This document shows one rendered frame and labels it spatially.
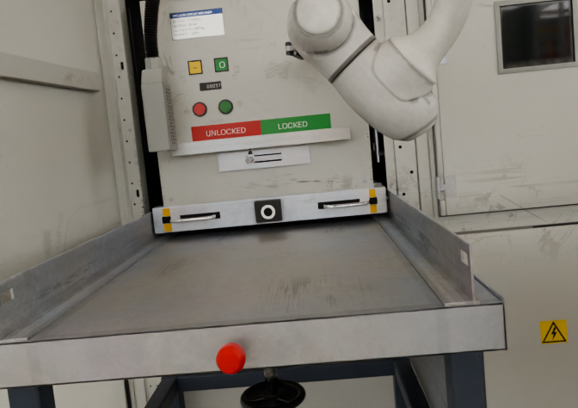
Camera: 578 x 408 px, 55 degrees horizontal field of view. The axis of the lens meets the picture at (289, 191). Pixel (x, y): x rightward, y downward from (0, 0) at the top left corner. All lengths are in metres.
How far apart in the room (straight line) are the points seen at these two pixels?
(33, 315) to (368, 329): 0.44
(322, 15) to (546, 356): 0.98
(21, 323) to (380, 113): 0.58
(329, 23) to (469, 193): 0.63
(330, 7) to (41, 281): 0.56
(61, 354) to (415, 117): 0.59
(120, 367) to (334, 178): 0.73
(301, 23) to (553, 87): 0.71
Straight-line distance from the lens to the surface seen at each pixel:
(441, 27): 0.90
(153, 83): 1.22
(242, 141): 1.25
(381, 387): 1.44
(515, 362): 1.47
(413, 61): 0.88
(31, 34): 1.17
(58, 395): 1.55
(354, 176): 1.29
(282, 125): 1.28
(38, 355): 0.75
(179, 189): 1.32
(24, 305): 0.80
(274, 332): 0.66
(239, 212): 1.29
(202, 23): 1.33
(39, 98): 1.15
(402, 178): 1.32
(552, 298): 1.45
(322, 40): 0.85
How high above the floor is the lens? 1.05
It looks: 5 degrees down
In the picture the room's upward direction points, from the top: 6 degrees counter-clockwise
